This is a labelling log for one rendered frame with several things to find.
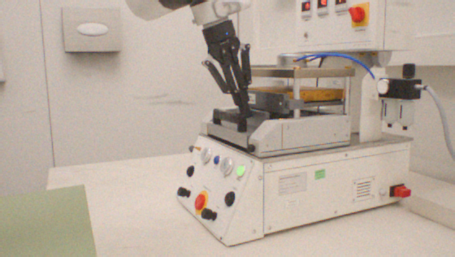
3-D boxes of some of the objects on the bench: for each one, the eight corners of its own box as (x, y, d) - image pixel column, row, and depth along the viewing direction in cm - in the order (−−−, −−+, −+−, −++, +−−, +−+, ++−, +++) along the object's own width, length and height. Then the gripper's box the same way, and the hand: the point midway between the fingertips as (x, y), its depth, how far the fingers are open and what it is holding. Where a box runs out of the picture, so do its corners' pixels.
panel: (176, 198, 105) (201, 136, 106) (223, 242, 79) (255, 159, 79) (170, 196, 104) (195, 133, 105) (214, 241, 78) (248, 157, 78)
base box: (322, 172, 130) (324, 123, 127) (418, 207, 97) (422, 142, 94) (175, 197, 107) (172, 138, 104) (235, 256, 74) (234, 172, 71)
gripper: (231, 16, 93) (260, 105, 100) (185, 33, 88) (218, 125, 95) (247, 12, 86) (275, 107, 93) (197, 31, 81) (231, 129, 89)
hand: (242, 103), depth 93 cm, fingers closed, pressing on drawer
